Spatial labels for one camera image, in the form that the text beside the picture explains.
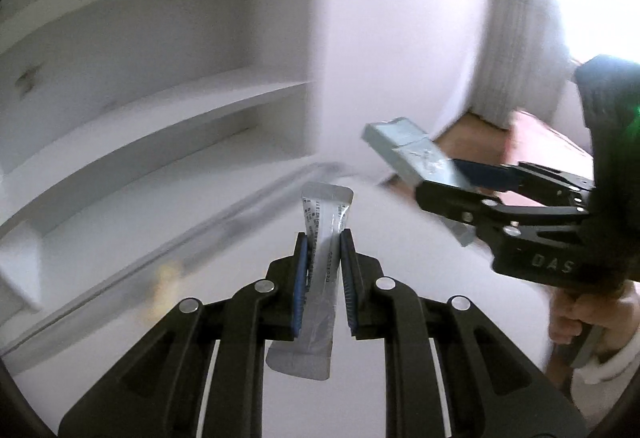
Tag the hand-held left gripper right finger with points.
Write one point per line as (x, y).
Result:
(350, 288)

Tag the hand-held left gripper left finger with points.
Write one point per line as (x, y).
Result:
(300, 288)

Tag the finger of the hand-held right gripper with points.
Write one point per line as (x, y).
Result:
(490, 174)
(445, 200)

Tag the grey-blue cardboard box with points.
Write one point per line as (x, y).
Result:
(405, 143)

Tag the silver sachet packet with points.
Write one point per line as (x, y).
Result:
(325, 218)

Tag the person's right hand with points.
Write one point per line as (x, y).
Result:
(575, 313)

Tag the bed with pink sheet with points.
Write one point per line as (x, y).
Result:
(545, 138)

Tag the grey curtain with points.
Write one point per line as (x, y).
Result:
(515, 43)

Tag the white shelf unit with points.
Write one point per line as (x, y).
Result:
(150, 43)

